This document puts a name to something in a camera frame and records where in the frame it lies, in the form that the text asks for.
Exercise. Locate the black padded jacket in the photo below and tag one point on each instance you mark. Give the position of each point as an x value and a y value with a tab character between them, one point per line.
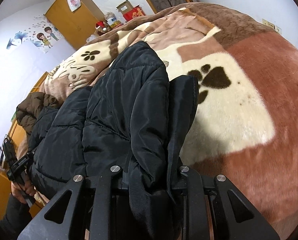
129	92

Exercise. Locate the wooden wardrobe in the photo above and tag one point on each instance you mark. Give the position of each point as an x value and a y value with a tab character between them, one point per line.
76	22

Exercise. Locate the wooden nightstand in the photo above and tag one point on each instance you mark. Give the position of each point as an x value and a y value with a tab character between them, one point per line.
0	192

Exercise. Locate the open cardboard box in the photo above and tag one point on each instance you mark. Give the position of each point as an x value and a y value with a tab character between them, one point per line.
125	7

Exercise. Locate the wooden bed headboard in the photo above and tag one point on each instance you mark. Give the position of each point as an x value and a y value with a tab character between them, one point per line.
17	135

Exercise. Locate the paw print plush blanket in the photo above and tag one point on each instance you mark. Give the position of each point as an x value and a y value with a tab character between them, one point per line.
251	105

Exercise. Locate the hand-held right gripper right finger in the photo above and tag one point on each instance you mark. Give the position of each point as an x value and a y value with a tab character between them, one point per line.
192	185

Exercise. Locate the person's left forearm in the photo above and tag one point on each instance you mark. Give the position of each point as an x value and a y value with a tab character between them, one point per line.
13	217

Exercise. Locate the person's left hand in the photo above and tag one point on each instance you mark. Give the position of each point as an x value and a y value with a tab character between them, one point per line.
18	192

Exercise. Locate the cartoon couple wall sticker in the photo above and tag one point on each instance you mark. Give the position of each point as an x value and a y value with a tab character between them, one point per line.
42	38

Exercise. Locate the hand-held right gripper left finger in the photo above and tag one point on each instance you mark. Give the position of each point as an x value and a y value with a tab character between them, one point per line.
104	188

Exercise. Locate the clear plastic jar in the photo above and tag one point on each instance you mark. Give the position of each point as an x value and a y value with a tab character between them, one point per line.
112	19

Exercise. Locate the white wall socket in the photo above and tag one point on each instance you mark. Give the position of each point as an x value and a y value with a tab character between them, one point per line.
269	25

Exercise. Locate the brown padded jacket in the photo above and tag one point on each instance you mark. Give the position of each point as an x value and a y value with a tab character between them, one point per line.
31	107

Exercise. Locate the red gift box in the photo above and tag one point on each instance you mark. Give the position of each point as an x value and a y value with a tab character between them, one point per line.
135	13

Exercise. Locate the white and red plastic bag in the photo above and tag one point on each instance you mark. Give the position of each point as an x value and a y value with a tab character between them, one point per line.
73	3

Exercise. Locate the red santa hat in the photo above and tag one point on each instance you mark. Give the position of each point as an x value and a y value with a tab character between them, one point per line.
100	25

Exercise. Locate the crumpled white plastic bag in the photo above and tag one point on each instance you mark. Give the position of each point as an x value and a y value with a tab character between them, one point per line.
91	38

